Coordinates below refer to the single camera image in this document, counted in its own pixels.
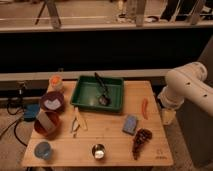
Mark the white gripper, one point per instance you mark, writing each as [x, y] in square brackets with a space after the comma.
[168, 116]

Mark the beige rectangular eraser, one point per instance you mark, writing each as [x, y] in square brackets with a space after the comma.
[45, 121]

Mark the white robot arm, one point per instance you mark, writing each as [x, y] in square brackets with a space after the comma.
[185, 82]

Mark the orange chili pepper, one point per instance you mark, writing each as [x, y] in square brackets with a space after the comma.
[144, 108]

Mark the dark red grape bunch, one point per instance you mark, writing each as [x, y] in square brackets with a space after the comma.
[141, 138]

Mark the blue sponge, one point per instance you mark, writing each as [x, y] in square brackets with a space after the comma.
[130, 124]

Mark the black ladle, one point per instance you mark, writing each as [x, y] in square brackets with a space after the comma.
[103, 98]

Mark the small steel cup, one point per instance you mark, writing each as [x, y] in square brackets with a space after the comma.
[98, 151]

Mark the green plastic tray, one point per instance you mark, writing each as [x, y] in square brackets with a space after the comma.
[87, 91]

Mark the wooden tongs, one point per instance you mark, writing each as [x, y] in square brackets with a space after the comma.
[78, 121]

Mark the white paper in bowl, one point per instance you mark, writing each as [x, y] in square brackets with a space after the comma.
[52, 105]

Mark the orange bowl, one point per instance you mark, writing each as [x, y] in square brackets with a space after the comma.
[54, 117]

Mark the blue cup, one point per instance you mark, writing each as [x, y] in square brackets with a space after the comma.
[43, 150]

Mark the blue box on floor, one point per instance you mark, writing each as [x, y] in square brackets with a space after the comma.
[30, 112]

